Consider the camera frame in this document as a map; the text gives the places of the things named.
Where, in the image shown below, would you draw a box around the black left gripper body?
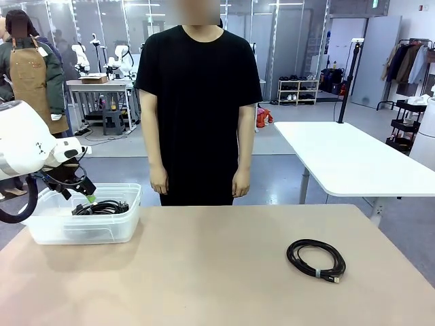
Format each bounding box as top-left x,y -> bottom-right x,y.
40,163 -> 86,192

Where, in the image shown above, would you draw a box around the thick black power cable coil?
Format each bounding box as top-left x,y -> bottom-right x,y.
71,199 -> 131,217

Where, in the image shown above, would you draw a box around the thin black USB cable coil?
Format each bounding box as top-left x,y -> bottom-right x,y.
285,238 -> 347,285

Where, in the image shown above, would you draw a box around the person's right forearm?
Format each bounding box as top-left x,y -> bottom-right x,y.
139,91 -> 169,177

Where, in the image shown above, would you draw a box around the person's left forearm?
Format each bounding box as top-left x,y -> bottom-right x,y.
234,101 -> 256,174

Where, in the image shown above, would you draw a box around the person's right hand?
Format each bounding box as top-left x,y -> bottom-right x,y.
149,169 -> 170,196

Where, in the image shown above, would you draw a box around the person's left hand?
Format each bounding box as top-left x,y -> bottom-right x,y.
232,168 -> 252,198

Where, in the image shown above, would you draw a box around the person with tan shoes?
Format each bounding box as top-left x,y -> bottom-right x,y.
0,176 -> 29,201

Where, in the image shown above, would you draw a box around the clear plastic storage box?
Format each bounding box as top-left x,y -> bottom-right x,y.
18,183 -> 143,246

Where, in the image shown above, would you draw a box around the grey step stool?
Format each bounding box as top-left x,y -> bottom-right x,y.
101,109 -> 127,136

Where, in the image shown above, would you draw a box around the grey white workbench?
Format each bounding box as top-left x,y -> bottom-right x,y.
66,79 -> 137,134

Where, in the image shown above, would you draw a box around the flat cardboard box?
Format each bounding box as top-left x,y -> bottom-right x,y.
78,75 -> 109,85

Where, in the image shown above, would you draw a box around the person in brown apron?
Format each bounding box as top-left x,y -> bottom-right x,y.
0,9 -> 72,139

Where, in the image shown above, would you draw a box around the black stand with white top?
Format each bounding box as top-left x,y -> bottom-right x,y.
89,33 -> 104,74

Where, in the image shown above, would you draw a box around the person in black t-shirt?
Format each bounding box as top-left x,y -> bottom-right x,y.
134,16 -> 264,206

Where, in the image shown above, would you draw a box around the red orange floor item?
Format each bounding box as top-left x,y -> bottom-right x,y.
255,107 -> 275,128

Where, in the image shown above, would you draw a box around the wooden shoe rack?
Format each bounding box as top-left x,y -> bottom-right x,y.
277,75 -> 320,106

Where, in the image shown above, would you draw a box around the large white table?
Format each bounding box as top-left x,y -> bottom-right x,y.
273,121 -> 435,228

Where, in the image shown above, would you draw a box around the black luggage bags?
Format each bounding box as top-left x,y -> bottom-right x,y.
320,67 -> 348,96

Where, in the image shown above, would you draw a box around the black pole with white head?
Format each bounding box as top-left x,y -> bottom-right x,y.
336,37 -> 365,124

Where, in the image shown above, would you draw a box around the black trolley cart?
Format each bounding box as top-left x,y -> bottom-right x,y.
385,98 -> 428,153

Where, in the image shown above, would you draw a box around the white cylindrical appliance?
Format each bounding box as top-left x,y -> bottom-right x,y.
408,96 -> 435,170

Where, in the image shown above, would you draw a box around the white item on cart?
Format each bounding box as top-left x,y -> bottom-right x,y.
406,94 -> 432,106

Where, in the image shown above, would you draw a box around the clothes rack with coats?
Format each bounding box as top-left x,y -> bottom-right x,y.
380,37 -> 435,111

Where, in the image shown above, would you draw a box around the thin black left gripper wire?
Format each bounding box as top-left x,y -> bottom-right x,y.
43,145 -> 88,187

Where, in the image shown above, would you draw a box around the black braided left arm hose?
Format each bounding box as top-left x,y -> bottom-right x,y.
0,175 -> 38,224

